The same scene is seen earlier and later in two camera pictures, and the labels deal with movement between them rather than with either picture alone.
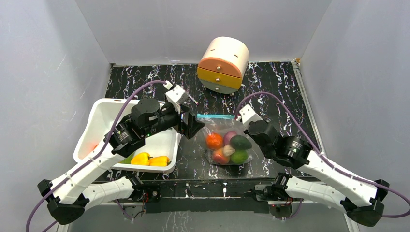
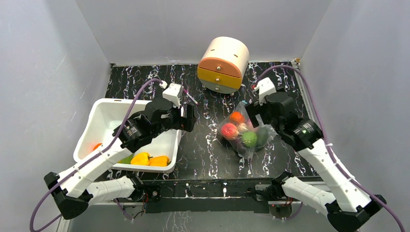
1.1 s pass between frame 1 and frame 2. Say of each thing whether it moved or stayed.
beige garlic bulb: moved
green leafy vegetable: stayed
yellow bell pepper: stayed
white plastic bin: stayed
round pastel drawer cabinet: stayed
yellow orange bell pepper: stayed
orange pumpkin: moved
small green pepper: moved
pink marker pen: stayed
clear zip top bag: moved
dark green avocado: moved
